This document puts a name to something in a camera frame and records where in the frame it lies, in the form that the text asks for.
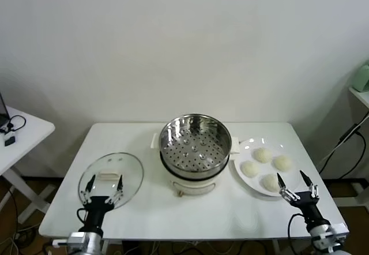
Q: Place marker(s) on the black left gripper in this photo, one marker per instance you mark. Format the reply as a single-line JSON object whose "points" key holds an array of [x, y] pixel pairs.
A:
{"points": [[96, 206]]}

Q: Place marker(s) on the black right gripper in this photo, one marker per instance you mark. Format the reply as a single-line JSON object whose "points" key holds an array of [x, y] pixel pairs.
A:
{"points": [[305, 201]]}

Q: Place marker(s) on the white steamed baozi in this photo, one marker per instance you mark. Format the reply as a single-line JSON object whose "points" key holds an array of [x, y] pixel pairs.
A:
{"points": [[282, 162], [269, 182], [249, 169], [261, 154]]}

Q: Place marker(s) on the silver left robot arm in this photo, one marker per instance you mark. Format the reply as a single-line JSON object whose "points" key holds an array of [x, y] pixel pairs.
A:
{"points": [[93, 243]]}

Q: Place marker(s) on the stainless steel steamer basket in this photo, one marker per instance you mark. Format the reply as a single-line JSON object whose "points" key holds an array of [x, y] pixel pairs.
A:
{"points": [[173, 139]]}

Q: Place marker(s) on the round glass pot lid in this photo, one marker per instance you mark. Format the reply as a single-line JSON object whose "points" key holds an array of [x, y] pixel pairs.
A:
{"points": [[129, 168]]}

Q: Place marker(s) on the white round plate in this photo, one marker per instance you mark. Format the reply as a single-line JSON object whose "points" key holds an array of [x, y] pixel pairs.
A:
{"points": [[259, 185]]}

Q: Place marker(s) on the white electric cooker base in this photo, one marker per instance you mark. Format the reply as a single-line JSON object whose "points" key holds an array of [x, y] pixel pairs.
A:
{"points": [[190, 187]]}

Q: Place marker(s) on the white side table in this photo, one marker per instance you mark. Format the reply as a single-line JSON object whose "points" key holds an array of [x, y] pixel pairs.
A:
{"points": [[29, 134]]}

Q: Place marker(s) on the small black adapter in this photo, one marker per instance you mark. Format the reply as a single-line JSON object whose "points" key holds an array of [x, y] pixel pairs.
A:
{"points": [[9, 141]]}

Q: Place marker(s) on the small white adapter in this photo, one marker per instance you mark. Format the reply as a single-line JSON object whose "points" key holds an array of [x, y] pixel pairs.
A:
{"points": [[11, 134]]}

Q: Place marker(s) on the pale green appliance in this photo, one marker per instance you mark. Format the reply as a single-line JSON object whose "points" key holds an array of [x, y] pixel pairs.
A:
{"points": [[361, 76]]}

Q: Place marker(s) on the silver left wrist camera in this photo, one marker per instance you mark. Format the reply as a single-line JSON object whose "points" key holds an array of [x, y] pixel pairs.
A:
{"points": [[76, 238]]}

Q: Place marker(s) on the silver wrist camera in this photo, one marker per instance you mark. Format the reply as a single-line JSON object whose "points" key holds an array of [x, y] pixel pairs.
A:
{"points": [[340, 227], [76, 238]]}

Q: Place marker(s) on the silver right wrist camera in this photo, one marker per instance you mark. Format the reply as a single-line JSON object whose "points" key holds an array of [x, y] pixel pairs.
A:
{"points": [[340, 227]]}

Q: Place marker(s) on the white left camera plug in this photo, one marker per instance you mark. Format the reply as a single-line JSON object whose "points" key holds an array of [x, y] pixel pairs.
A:
{"points": [[59, 241]]}

